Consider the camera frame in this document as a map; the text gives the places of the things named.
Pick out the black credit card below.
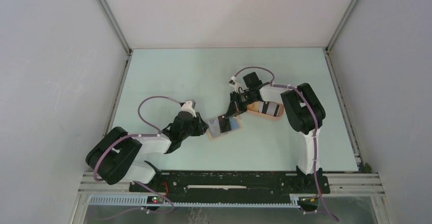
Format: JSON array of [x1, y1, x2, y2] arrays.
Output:
[[218, 115, 232, 133]]

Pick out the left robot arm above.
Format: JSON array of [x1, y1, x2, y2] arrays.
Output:
[[85, 111, 208, 192]]

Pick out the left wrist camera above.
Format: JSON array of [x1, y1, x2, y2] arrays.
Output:
[[180, 99, 197, 117]]

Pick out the pink oval tray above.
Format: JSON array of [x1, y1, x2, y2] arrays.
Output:
[[247, 101, 285, 120]]

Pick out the grey silver credit card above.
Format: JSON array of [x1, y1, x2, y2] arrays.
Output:
[[206, 117, 221, 140]]

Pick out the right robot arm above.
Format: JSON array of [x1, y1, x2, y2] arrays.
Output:
[[219, 72, 326, 192]]

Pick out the gold credit card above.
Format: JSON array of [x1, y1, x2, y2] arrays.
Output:
[[247, 101, 260, 113]]

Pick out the white credit card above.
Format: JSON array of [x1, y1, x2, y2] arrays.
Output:
[[260, 101, 284, 117]]

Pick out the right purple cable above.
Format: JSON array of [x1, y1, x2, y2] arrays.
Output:
[[233, 66, 341, 223]]

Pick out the purple cable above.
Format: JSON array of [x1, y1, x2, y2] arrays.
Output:
[[233, 66, 341, 223], [93, 96, 184, 215]]

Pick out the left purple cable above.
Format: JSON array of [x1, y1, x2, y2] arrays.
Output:
[[93, 96, 184, 215]]

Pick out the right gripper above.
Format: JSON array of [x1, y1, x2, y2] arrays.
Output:
[[226, 90, 257, 119]]

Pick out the beige leather card holder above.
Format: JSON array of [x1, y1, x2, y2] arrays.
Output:
[[205, 115, 242, 141]]

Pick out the aluminium frame rail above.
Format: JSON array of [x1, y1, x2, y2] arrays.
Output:
[[78, 171, 385, 208]]

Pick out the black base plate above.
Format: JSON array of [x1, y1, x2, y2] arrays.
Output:
[[147, 170, 331, 204]]

